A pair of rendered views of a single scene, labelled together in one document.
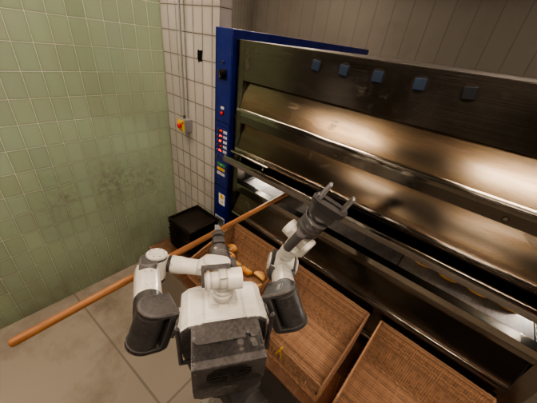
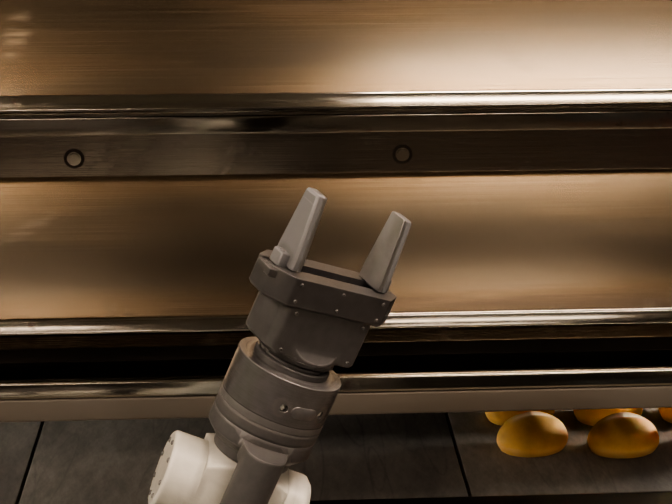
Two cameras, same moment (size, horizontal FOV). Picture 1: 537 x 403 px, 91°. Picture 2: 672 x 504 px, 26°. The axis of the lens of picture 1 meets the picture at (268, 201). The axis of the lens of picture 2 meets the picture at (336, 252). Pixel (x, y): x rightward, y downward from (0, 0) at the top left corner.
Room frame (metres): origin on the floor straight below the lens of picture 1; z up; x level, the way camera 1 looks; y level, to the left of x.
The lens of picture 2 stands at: (-0.09, 0.49, 2.08)
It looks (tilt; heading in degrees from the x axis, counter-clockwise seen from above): 19 degrees down; 320
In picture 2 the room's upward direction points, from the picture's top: straight up
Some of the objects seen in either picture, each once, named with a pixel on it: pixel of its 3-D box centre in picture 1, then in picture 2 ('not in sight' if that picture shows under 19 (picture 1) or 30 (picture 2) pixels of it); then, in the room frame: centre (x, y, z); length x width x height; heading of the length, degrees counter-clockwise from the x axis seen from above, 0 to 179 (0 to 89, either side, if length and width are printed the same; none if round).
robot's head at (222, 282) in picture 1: (224, 281); not in sight; (0.56, 0.10, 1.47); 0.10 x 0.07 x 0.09; 108
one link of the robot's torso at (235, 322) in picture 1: (223, 338); not in sight; (0.50, 0.09, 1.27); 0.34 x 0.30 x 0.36; 108
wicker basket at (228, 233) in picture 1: (236, 266); not in sight; (1.35, 0.16, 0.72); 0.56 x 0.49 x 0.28; 54
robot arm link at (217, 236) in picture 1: (218, 248); not in sight; (0.91, 0.20, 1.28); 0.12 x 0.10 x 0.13; 18
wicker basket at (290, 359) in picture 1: (304, 321); not in sight; (0.99, -0.31, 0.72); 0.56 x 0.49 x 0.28; 51
